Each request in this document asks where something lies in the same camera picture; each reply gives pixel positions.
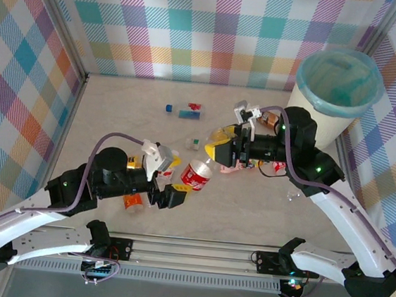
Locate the pink label bottle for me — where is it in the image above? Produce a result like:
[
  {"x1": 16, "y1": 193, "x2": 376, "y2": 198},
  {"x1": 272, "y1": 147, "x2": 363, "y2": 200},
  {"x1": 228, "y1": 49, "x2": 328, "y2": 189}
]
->
[{"x1": 219, "y1": 157, "x2": 256, "y2": 178}]

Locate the brown label cream cap bottle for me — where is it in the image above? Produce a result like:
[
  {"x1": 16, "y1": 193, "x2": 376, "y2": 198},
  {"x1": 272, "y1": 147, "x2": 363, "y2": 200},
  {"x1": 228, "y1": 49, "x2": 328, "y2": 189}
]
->
[{"x1": 256, "y1": 108, "x2": 283, "y2": 130}]

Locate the small green label bottle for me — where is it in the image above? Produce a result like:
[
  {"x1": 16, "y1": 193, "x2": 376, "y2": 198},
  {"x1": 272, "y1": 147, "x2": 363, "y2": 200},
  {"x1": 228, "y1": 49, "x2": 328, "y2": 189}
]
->
[{"x1": 185, "y1": 137, "x2": 202, "y2": 152}]

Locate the orange label bottle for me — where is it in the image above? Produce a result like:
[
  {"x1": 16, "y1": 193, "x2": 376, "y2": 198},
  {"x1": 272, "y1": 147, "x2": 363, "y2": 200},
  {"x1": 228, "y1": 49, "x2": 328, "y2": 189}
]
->
[{"x1": 122, "y1": 193, "x2": 147, "y2": 215}]

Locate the blue cap clear bottle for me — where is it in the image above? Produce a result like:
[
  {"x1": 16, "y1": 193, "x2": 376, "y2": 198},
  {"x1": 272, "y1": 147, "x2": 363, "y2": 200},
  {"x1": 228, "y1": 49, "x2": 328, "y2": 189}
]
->
[{"x1": 164, "y1": 99, "x2": 204, "y2": 121}]

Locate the plain clear bottle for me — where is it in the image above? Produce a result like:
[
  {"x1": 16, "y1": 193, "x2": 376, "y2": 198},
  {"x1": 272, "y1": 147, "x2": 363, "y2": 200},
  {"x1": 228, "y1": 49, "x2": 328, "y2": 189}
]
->
[{"x1": 285, "y1": 188, "x2": 303, "y2": 203}]

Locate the white ribbed waste bin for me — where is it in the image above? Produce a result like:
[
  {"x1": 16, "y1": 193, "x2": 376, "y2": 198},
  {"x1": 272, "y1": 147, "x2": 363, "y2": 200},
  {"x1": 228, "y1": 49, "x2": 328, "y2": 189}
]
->
[{"x1": 281, "y1": 44, "x2": 388, "y2": 156}]

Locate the blue plastic bin liner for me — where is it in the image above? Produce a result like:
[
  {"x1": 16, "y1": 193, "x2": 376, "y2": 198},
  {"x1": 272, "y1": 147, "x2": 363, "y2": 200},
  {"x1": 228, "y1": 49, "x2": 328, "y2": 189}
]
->
[{"x1": 291, "y1": 44, "x2": 388, "y2": 122}]

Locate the red label red cap bottle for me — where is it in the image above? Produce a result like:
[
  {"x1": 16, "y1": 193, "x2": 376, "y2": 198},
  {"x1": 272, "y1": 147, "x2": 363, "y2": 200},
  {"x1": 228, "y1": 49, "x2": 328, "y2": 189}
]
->
[{"x1": 271, "y1": 161, "x2": 287, "y2": 177}]

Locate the left controller circuit board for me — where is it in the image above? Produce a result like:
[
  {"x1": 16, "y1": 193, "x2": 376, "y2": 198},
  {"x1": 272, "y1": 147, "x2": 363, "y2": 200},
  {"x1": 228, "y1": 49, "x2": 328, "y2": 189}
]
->
[{"x1": 78, "y1": 258, "x2": 121, "y2": 289}]

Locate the controller circuit board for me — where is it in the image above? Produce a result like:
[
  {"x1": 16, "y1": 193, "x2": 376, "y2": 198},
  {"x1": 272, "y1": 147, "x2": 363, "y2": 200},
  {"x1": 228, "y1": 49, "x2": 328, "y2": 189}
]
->
[
  {"x1": 278, "y1": 276, "x2": 309, "y2": 297},
  {"x1": 78, "y1": 258, "x2": 121, "y2": 289}
]

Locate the right controller circuit board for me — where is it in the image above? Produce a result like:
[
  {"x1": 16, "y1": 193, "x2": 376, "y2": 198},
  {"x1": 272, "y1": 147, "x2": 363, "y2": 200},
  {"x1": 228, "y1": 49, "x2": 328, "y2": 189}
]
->
[{"x1": 278, "y1": 276, "x2": 309, "y2": 297}]

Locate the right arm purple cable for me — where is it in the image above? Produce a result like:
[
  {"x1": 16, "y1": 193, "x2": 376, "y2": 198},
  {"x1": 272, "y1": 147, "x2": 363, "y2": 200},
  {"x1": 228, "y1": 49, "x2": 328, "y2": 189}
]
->
[{"x1": 242, "y1": 104, "x2": 396, "y2": 280}]

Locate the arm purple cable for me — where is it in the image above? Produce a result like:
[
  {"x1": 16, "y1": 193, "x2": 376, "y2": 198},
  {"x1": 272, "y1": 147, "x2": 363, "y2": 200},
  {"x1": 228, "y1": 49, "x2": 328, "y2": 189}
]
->
[
  {"x1": 0, "y1": 119, "x2": 147, "y2": 267},
  {"x1": 242, "y1": 104, "x2": 396, "y2": 280}
]

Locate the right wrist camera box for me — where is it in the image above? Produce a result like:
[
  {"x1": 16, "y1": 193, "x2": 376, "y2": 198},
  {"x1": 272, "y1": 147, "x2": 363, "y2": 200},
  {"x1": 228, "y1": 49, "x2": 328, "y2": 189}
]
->
[{"x1": 230, "y1": 100, "x2": 263, "y2": 136}]

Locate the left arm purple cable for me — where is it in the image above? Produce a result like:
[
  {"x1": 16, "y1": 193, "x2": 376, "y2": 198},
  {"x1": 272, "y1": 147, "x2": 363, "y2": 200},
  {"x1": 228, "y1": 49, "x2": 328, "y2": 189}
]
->
[{"x1": 0, "y1": 119, "x2": 147, "y2": 267}]

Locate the aluminium frame side bar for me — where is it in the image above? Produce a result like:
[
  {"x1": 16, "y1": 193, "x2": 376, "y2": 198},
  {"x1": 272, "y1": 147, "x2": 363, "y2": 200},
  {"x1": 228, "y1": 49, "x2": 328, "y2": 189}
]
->
[
  {"x1": 43, "y1": 69, "x2": 90, "y2": 193},
  {"x1": 328, "y1": 134, "x2": 377, "y2": 213}
]

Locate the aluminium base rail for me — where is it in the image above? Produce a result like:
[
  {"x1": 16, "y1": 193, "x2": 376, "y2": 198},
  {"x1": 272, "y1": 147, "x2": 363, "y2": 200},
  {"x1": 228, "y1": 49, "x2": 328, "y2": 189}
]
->
[{"x1": 9, "y1": 219, "x2": 363, "y2": 291}]

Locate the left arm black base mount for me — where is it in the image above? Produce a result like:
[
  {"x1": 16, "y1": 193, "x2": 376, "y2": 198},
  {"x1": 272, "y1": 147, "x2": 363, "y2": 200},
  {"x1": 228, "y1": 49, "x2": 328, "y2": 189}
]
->
[{"x1": 87, "y1": 234, "x2": 135, "y2": 264}]

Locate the grey slotted cable duct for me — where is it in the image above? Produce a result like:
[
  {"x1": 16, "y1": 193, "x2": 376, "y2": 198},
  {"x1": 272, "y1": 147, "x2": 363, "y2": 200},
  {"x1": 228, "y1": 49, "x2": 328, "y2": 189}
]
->
[{"x1": 13, "y1": 255, "x2": 284, "y2": 296}]

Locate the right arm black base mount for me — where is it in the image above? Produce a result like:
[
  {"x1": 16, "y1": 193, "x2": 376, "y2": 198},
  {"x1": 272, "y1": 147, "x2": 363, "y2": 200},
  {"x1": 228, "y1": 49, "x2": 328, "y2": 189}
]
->
[{"x1": 253, "y1": 249, "x2": 297, "y2": 279}]

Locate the aluminium frame post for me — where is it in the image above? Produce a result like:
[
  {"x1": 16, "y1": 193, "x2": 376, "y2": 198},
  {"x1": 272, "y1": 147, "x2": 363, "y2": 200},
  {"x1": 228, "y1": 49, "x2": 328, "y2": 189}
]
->
[
  {"x1": 361, "y1": 0, "x2": 396, "y2": 60},
  {"x1": 16, "y1": 0, "x2": 99, "y2": 87}
]

